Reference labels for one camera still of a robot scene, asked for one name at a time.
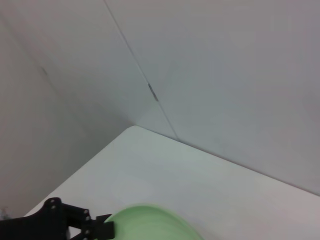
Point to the green plastic plate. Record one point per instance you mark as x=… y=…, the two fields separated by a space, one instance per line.
x=155 y=223

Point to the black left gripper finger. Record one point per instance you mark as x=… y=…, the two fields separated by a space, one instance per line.
x=108 y=230
x=103 y=217

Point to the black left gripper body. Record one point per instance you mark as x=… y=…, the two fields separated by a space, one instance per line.
x=37 y=223

